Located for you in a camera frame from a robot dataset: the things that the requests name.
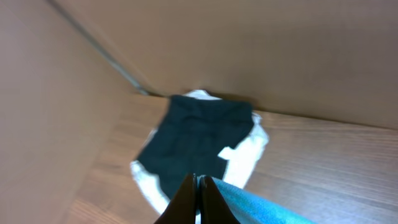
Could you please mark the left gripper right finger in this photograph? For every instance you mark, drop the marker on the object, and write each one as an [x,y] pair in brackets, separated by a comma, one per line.
[213,208]

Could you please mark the light blue printed t-shirt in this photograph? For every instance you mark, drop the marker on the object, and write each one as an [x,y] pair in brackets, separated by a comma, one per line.
[250,208]

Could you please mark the folded black garment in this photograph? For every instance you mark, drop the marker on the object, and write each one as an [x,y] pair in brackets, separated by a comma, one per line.
[191,135]

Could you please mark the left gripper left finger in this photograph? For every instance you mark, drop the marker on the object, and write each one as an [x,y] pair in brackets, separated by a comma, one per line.
[182,209]

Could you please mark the folded beige garment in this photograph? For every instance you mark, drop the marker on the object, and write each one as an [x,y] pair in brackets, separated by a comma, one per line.
[241,160]

